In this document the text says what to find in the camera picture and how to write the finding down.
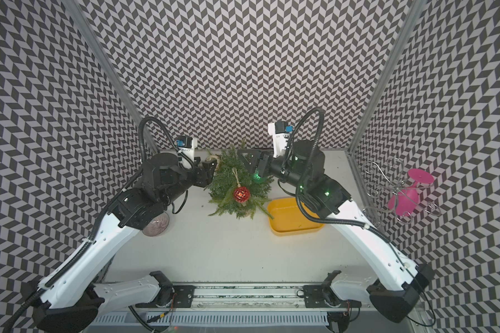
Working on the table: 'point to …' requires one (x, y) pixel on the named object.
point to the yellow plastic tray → (288, 220)
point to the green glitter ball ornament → (257, 178)
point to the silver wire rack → (397, 182)
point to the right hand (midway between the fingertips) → (247, 156)
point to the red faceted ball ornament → (241, 194)
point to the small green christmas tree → (230, 170)
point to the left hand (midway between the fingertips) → (207, 163)
